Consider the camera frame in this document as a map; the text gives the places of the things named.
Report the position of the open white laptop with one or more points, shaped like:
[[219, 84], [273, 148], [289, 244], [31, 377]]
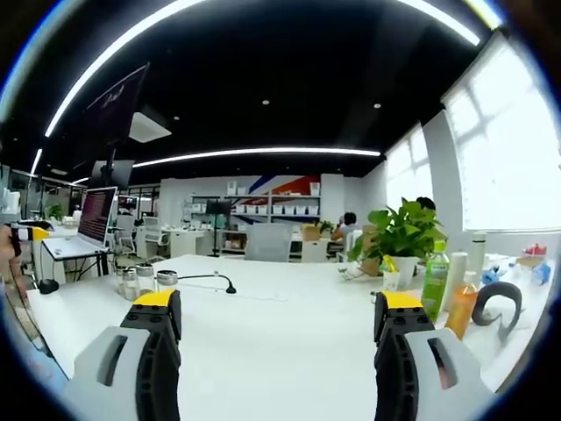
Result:
[[94, 219]]

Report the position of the white office chair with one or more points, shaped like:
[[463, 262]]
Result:
[[154, 232]]

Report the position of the large hanging dark monitor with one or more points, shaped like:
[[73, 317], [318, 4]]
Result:
[[118, 103]]

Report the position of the glass seasoning bottle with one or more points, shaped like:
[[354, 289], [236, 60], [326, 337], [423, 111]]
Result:
[[166, 281], [146, 280], [124, 285]]

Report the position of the ceiling air conditioner unit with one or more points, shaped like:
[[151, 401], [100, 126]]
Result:
[[149, 127]]

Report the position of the grey mesh office chair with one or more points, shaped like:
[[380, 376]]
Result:
[[268, 243]]

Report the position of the white storage shelf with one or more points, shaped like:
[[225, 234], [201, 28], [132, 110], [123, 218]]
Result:
[[285, 210]]

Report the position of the blue crumpled cloth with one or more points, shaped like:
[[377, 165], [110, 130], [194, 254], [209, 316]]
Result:
[[492, 276]]

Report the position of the green drink bottle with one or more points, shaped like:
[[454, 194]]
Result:
[[435, 285]]

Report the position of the green leafy potted plant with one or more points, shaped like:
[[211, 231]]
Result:
[[403, 232]]

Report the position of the curved ceiling light strip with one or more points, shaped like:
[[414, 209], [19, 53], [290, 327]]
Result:
[[131, 39]]

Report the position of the black round puck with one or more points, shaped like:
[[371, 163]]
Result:
[[48, 286]]

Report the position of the orange drink bottle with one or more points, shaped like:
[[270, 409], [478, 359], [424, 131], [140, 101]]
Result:
[[461, 311]]

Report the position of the cardboard box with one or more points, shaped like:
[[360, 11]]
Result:
[[310, 232]]

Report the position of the person's blue clothing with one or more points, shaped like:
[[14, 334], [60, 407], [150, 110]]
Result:
[[30, 351]]

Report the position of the person's left hand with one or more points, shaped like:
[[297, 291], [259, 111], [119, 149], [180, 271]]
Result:
[[5, 245]]

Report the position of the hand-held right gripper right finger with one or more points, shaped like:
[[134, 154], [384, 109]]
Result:
[[394, 373]]

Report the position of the long ceiling light strip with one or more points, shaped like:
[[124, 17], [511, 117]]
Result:
[[263, 152]]

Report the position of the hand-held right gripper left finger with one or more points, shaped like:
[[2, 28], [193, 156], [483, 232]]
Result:
[[155, 373]]

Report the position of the white thermos flask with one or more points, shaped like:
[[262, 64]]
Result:
[[479, 259]]

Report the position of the black screen on tripod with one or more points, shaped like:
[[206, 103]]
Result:
[[218, 207]]

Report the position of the small hanging dark monitor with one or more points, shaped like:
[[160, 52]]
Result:
[[115, 173]]

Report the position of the white cylindrical bottle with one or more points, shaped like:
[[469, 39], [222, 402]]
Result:
[[456, 276]]

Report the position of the blue packet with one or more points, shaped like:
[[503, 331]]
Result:
[[542, 272]]

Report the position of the red small object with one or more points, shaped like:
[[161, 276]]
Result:
[[534, 251]]

